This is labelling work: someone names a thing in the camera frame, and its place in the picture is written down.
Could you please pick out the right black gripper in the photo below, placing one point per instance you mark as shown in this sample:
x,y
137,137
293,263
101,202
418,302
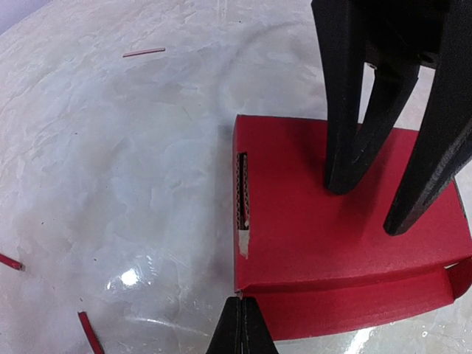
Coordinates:
x,y
371,54

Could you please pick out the red paper box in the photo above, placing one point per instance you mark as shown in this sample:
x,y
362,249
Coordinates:
x,y
319,263

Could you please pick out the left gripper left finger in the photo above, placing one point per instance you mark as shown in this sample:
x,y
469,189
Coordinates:
x,y
226,338

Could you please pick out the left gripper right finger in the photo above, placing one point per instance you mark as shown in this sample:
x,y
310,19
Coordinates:
x,y
255,336

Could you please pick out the torn red paper scrap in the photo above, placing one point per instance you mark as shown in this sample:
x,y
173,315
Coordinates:
x,y
90,334

